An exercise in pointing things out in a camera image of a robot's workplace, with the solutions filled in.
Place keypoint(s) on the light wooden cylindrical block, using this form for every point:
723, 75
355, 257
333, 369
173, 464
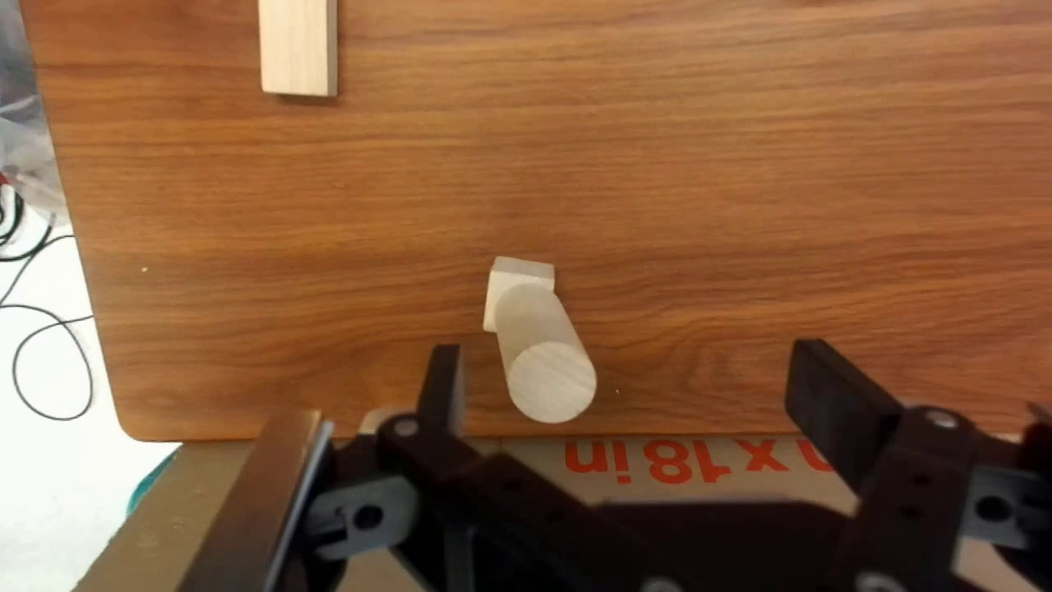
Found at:
544, 366

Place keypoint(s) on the flat rectangular wooden block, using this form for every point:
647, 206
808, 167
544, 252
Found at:
296, 44

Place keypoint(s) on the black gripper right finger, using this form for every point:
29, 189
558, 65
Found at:
840, 411

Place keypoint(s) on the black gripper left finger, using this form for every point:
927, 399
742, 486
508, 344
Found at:
446, 381

